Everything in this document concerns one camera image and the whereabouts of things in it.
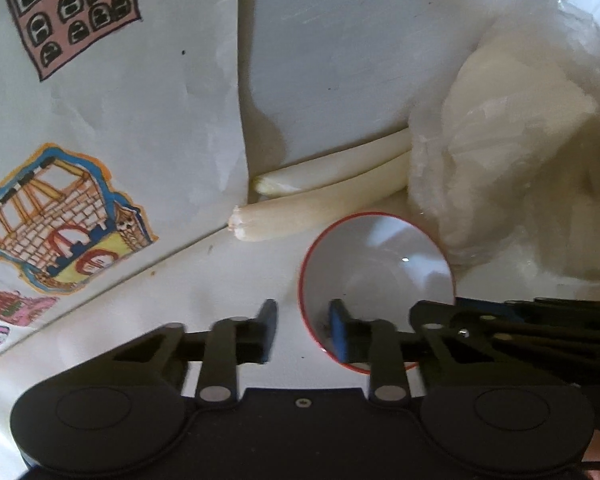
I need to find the plastic bag of white rolls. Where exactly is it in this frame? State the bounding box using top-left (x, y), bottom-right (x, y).
top-left (408, 6), bottom-right (600, 282)

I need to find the white bowl red rim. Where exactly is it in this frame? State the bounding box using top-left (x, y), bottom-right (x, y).
top-left (298, 212), bottom-right (456, 360)

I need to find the white candle rear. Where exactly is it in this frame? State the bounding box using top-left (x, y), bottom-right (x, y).
top-left (252, 128), bottom-right (412, 198)

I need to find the paper sheet with house drawings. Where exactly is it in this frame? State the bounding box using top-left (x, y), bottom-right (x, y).
top-left (0, 0), bottom-right (248, 356)

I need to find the white candle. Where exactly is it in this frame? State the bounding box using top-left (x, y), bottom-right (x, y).
top-left (227, 152), bottom-right (412, 242)
top-left (252, 128), bottom-right (412, 198)

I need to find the white candle front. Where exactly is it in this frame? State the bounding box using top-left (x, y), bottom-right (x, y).
top-left (227, 152), bottom-right (412, 242)

